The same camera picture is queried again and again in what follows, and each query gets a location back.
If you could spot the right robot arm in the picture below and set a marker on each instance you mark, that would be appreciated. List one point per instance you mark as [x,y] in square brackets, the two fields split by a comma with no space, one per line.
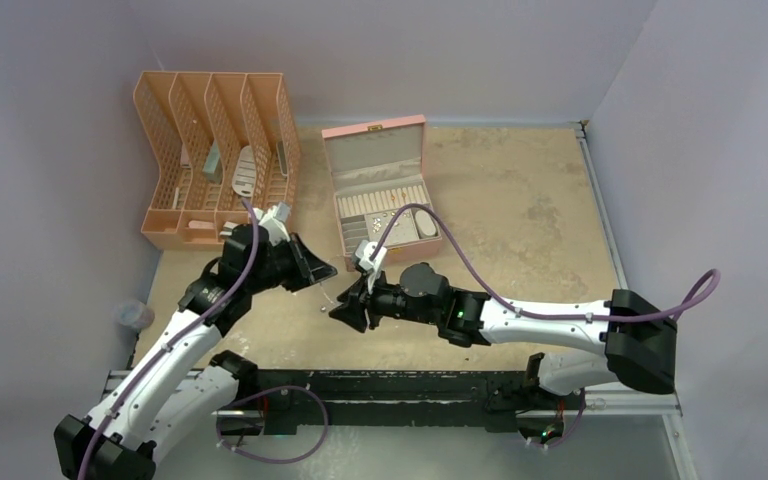
[624,339]

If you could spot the earrings in box tray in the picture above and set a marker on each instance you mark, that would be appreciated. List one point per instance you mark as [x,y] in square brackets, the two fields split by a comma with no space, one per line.
[378,221]

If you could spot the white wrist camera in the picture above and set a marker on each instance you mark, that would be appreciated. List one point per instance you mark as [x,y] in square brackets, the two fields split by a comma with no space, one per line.
[368,260]
[274,221]

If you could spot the white oval pad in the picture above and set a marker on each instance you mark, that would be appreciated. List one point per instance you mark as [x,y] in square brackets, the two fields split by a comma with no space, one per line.
[425,224]

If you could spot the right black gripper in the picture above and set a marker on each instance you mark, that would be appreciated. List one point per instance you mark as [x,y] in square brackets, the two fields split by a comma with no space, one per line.
[356,302]

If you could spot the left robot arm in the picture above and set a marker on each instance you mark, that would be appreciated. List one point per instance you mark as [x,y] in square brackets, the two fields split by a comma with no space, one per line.
[129,433]

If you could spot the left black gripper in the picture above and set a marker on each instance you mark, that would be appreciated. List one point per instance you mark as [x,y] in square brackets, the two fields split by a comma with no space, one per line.
[307,270]

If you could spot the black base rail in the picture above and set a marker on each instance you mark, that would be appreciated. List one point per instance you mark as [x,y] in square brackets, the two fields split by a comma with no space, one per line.
[496,401]

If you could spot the grey metal block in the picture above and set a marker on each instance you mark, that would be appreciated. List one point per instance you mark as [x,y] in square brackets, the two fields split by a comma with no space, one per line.
[212,170]

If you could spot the orange plastic file organizer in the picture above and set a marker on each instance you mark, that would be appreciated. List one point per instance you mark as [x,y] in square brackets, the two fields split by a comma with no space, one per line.
[220,140]

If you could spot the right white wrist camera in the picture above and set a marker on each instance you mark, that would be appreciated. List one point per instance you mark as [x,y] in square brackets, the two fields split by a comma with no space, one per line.
[368,260]

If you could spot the pink jewelry box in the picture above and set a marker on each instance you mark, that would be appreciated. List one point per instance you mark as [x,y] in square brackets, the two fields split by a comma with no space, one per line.
[378,166]

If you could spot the clear plastic cup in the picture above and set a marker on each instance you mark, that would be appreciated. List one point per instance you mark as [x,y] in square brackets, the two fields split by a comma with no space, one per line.
[134,314]

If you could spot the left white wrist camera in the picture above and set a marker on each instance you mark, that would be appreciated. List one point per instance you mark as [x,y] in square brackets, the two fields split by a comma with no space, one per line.
[274,221]

